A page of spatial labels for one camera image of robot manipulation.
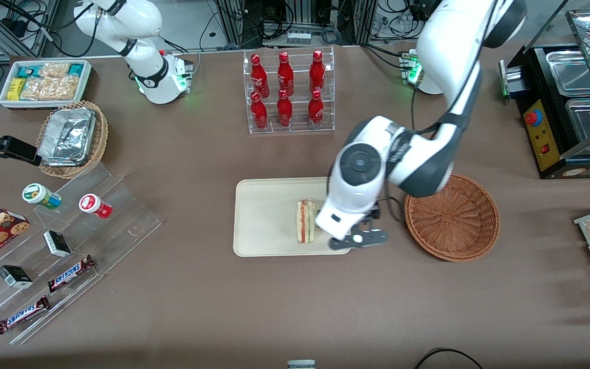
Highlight dark brown wicker basket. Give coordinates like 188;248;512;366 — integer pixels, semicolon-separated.
404;173;500;262

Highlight red lid yogurt cup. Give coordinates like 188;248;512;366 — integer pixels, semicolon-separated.
79;194;113;219

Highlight black looped cable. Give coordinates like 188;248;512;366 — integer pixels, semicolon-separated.
414;348;485;369

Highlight beige plastic tray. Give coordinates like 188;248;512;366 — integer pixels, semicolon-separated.
233;177;352;257

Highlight Snickers chocolate bar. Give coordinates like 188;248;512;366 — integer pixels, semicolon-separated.
47;255;95;293
0;296;51;335

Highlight clear acrylic stepped stand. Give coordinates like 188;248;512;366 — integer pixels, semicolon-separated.
0;163;162;345

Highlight clear acrylic bottle rack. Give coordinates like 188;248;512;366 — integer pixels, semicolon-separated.
243;46;335;135

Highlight clear bag of crackers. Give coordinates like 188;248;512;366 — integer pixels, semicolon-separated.
39;62;70;79
20;76;80;101

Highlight light tan wicker basket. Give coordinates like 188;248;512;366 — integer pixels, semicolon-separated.
38;100;109;179

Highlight red cola bottle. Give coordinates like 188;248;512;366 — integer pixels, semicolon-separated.
309;50;326;94
277;51;294;97
277;89;293;128
308;89;325;128
250;91;268;130
250;53;270;99

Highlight aluminium foil tray stack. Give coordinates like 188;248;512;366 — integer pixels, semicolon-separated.
37;107;96;167

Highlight green lid yogurt cup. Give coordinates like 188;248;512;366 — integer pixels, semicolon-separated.
22;183;62;210

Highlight black hot food warmer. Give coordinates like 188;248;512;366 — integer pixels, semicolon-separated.
499;8;590;180

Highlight triangle sandwich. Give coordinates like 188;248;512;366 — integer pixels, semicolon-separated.
297;198;317;244

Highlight small black box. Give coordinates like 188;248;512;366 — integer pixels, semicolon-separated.
43;231;72;258
0;265;34;289

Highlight white plastic snack bin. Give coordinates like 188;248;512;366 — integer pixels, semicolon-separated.
0;60;93;110

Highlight yellow snack packet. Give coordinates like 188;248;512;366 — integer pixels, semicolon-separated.
7;78;27;101

